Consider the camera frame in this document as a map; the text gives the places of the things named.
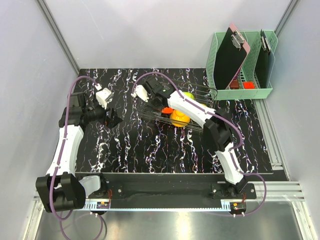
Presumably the dark green clipboard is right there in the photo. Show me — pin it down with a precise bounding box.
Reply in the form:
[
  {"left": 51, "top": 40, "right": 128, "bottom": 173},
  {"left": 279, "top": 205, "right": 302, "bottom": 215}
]
[{"left": 255, "top": 29, "right": 275, "bottom": 89}]

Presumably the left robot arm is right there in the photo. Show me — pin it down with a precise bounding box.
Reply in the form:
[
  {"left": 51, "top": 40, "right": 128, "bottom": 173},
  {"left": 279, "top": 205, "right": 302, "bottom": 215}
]
[{"left": 35, "top": 88, "right": 122, "bottom": 213}]

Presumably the red block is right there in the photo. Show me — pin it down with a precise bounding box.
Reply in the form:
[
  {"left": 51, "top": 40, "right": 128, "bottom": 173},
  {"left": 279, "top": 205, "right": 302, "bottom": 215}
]
[{"left": 242, "top": 81, "right": 256, "bottom": 90}]

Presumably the wire dish rack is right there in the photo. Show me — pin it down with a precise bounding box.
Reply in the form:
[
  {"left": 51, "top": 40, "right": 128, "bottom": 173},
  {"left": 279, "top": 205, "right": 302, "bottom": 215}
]
[{"left": 142, "top": 83, "right": 215, "bottom": 128}]

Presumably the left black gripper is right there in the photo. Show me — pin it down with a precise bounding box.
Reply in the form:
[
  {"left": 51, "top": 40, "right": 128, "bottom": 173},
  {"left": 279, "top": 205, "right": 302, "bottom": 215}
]
[{"left": 83, "top": 93, "right": 123, "bottom": 129}]

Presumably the white slotted cable duct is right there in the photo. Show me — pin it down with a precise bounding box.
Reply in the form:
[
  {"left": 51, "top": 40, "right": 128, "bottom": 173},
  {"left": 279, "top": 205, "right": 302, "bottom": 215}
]
[{"left": 83, "top": 201, "right": 111, "bottom": 211}]

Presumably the orange bowl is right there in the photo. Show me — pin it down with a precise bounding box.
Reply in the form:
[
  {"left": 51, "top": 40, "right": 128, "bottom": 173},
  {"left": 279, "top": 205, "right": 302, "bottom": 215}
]
[
  {"left": 161, "top": 107, "right": 174, "bottom": 115},
  {"left": 170, "top": 109, "right": 191, "bottom": 127}
]

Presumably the black pink clipboard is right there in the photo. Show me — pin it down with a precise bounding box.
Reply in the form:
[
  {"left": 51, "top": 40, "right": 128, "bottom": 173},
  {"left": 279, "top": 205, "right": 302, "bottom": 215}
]
[{"left": 213, "top": 23, "right": 251, "bottom": 90}]

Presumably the green plastic file organizer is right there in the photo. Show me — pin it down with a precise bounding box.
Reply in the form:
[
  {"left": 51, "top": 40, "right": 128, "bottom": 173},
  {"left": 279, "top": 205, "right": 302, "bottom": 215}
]
[{"left": 205, "top": 31, "right": 273, "bottom": 101}]

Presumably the white green bowl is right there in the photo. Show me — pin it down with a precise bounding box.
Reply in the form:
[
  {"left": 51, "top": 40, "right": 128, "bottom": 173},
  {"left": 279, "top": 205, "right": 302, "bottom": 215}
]
[{"left": 183, "top": 92, "right": 195, "bottom": 100}]

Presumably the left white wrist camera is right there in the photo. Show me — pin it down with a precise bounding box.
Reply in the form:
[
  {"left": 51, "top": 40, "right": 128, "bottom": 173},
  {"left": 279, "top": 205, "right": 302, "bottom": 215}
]
[{"left": 95, "top": 83, "right": 114, "bottom": 110}]

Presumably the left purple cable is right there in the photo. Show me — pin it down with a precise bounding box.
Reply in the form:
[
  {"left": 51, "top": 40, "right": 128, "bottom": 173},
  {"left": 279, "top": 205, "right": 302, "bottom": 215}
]
[{"left": 48, "top": 75, "right": 108, "bottom": 240}]

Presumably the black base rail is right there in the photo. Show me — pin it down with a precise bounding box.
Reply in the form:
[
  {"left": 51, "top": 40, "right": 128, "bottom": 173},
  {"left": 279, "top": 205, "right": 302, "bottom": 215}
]
[{"left": 97, "top": 172, "right": 257, "bottom": 211}]

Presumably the brown block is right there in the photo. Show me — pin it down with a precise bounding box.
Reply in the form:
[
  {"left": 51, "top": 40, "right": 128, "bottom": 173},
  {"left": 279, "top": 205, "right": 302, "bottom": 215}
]
[{"left": 229, "top": 79, "right": 240, "bottom": 90}]

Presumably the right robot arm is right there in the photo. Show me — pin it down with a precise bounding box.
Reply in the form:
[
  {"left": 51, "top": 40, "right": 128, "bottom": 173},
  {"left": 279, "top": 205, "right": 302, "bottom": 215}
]
[{"left": 134, "top": 78, "right": 248, "bottom": 199}]

